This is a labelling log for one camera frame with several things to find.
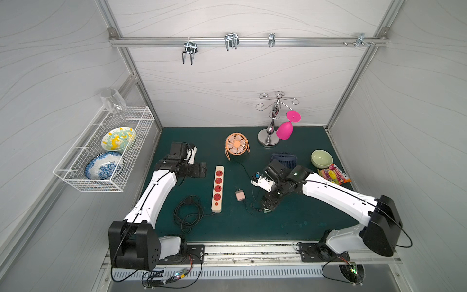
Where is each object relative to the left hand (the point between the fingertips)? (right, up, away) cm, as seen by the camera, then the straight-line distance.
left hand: (197, 169), depth 83 cm
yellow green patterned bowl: (-28, +14, -13) cm, 34 cm away
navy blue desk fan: (+44, +4, +8) cm, 45 cm away
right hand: (+32, -11, -4) cm, 34 cm away
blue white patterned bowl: (-29, +4, -21) cm, 36 cm away
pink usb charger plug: (+20, -14, +6) cm, 25 cm away
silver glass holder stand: (+38, +16, +31) cm, 52 cm away
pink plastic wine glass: (+45, +20, +12) cm, 51 cm away
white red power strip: (+9, -11, +7) cm, 16 cm away
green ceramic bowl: (+67, +3, +18) cm, 69 cm away
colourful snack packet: (+69, -4, +9) cm, 70 cm away
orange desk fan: (+18, +12, +18) cm, 28 cm away
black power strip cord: (-4, -21, +1) cm, 21 cm away
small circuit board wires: (-13, -41, -14) cm, 45 cm away
